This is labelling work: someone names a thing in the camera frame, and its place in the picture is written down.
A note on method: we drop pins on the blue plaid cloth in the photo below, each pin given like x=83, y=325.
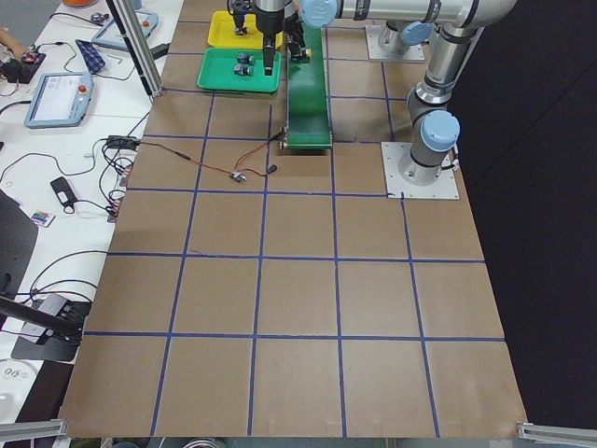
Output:
x=91, y=57

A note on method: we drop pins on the small red circuit board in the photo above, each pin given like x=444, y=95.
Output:
x=238, y=176

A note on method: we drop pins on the green push button dark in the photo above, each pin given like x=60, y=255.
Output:
x=246, y=58

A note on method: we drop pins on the black power adapter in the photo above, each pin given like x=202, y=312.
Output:
x=159, y=51

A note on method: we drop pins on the person at desk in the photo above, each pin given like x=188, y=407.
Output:
x=12, y=43

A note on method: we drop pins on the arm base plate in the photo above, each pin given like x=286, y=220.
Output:
x=405, y=179
x=385, y=45

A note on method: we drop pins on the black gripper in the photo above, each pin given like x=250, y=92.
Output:
x=269, y=25

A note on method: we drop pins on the near teach pendant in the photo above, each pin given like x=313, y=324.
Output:
x=60, y=100

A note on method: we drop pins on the aluminium frame post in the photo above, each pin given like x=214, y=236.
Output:
x=127, y=22

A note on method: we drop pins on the green plastic tray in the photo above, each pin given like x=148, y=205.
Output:
x=217, y=74

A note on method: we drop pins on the yellow plastic tray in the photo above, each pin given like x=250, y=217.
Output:
x=221, y=33

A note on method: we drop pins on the green conveyor belt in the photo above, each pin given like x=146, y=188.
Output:
x=307, y=125

